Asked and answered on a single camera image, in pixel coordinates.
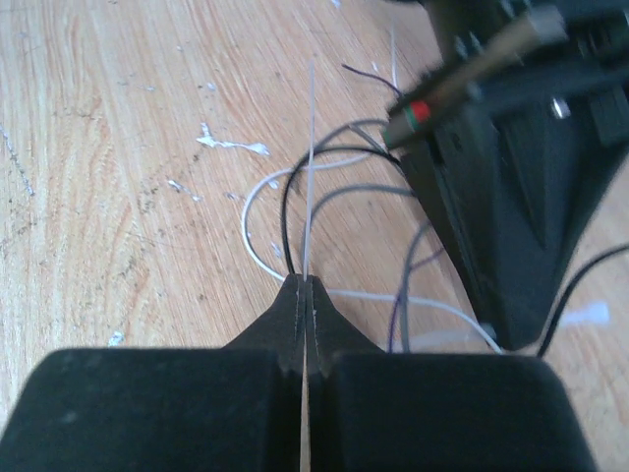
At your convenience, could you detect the white thin wire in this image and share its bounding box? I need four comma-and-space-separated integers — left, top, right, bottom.
240, 29, 504, 355

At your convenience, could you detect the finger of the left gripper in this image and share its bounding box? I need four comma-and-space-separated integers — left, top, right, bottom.
402, 73, 628, 350

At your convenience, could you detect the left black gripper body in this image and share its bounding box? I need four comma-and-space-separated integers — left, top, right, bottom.
427, 1, 628, 148

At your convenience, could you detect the clear zip tie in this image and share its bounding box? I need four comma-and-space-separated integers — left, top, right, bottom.
303, 58, 315, 282

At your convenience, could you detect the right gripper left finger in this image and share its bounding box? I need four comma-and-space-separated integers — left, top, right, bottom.
1, 276, 307, 471

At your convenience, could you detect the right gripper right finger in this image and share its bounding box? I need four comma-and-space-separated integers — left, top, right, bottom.
307, 278, 597, 471

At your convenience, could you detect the purple wire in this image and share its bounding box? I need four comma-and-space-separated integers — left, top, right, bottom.
341, 62, 443, 353

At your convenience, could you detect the grey wire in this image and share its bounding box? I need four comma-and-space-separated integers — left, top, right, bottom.
299, 119, 433, 353

